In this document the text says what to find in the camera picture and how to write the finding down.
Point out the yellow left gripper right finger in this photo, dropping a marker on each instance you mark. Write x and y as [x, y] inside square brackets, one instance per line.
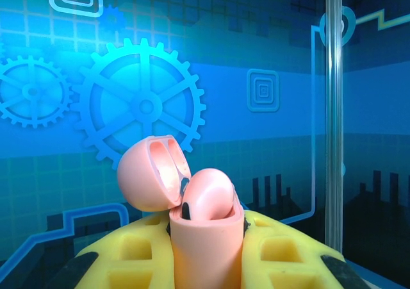
[282, 253]

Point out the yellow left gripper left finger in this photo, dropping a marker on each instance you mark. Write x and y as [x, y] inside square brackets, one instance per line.
[134, 247]

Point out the salmon pink earbud charging case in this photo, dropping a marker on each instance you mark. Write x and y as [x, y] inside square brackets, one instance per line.
[205, 253]

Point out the aluminium frame post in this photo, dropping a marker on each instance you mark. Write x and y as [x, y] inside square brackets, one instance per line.
[334, 125]

